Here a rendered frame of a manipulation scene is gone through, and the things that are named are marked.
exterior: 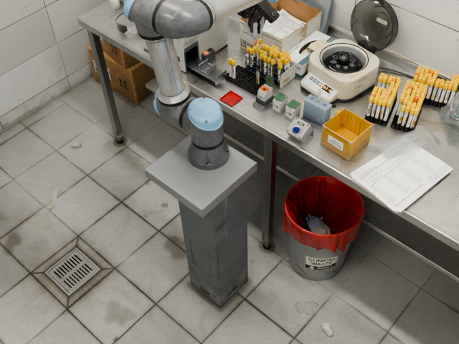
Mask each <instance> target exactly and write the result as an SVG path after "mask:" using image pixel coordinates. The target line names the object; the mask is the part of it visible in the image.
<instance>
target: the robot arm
mask: <svg viewBox="0 0 459 344"><path fill-rule="evenodd" d="M269 2H272V3H276V2H278V0H192V1H185V0H125V2H124V15H125V17H127V19H128V20H129V21H131V22H134V24H135V26H136V28H137V33H138V35H139V37H140V38H141V39H143V40H145V43H146V45H147V48H148V52H149V55H150V59H151V62H152V65H153V68H154V73H155V75H156V80H157V82H158V86H159V88H158V90H157V92H156V93H155V96H154V97H155V99H154V109H155V111H156V112H157V113H158V114H159V115H160V116H161V117H163V118H165V119H168V120H169V121H171V122H173V123H174V124H176V125H177V126H179V127H181V128H183V129H185V130H186V131H188V132H190V133H191V145H190V147H189V151H188V154H189V161H190V163H191V164H192V165H193V166H194V167H196V168H198V169H201V170H207V171H209V170H215V169H218V168H220V167H222V166H223V165H225V164H226V162H227V161H228V160H229V157H230V149H229V146H228V144H227V143H226V141H225V139H224V134H223V113H222V109H221V107H220V105H219V104H218V103H217V102H216V101H215V100H213V99H211V98H204V99H203V98H195V97H193V96H192V95H191V91H190V87H189V85H188V84H187V83H186V82H184V81H183V78H182V73H181V70H180V64H179V61H178V56H177V53H176V48H175V45H174V42H173V39H182V38H189V37H192V36H195V35H199V34H201V33H204V32H206V31H208V30H210V29H211V28H212V26H213V24H215V23H217V22H219V21H221V20H223V19H225V18H227V17H230V16H232V15H234V14H236V13H237V15H239V16H241V17H243V18H248V21H247V24H244V25H243V27H244V29H245V30H246V31H248V32H249V33H250V34H251V37H252V38H253V39H254V40H256V38H257V37H258V35H257V33H258V34H259V35H261V32H262V30H263V28H264V25H265V22H266V20H267V21H268V22H269V23H270V24H272V23H274V22H275V21H276V20H277V19H278V18H279V16H280V14H279V13H278V12H277V11H276V9H275V8H274V7H273V6H272V5H271V4H270V3H269Z"/></svg>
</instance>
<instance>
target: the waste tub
mask: <svg viewBox="0 0 459 344"><path fill-rule="evenodd" d="M322 126H323V127H322V137H321V143H320V144H321V145H323V146H324V147H326V148H327V149H329V150H331V151H332V152H334V153H335V154H337V155H338V156H340V157H342V158H343V159H344V160H346V161H349V160H350V159H351V158H352V157H353V156H355V155H356V154H357V153H358V152H359V151H361V150H362V149H363V148H364V147H365V146H366V145H367V144H368V143H369V140H370V135H371V131H372V126H373V124H372V123H370V122H368V121H367V120H365V119H363V118H362V117H359V116H358V115H356V114H354V113H353V112H351V111H349V110H348V109H346V108H343V109H342V110H341V111H340V112H339V113H337V114H336V115H335V116H333V117H332V118H331V119H330V120H328V121H327V122H326V123H325V124H323V125H322Z"/></svg>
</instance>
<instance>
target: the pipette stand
mask: <svg viewBox="0 0 459 344"><path fill-rule="evenodd" d="M331 108H332V104H329V103H328V102H325V101H324V100H321V99H319V102H318V98H317V97H315V96H313V95H311V94H309V95H308V96H307V97H306V99H305V101H304V109H303V116H302V117H301V119H302V120H303V121H305V122H307V123H308V124H310V125H311V126H313V127H315V128H317V129H319V130H321V131H322V127H323V126H322V125H323V124H325V123H326V122H327V121H328V120H330V117H331Z"/></svg>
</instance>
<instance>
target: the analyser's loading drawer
mask: <svg viewBox="0 0 459 344"><path fill-rule="evenodd" d="M186 66H187V67H189V68H190V69H192V70H194V71H196V72H198V73H199V74H201V75H203V76H205V77H206V78H208V79H210V80H211V81H213V82H215V85H218V84H219V83H220V82H222V81H223V80H225V79H226V78H227V70H224V71H223V72H222V71H220V70H218V69H217V67H216V64H214V65H211V64H210V63H208V59H207V60H205V61H202V60H201V59H198V58H197V57H195V56H193V55H191V56H190V57H188V58H187V59H186Z"/></svg>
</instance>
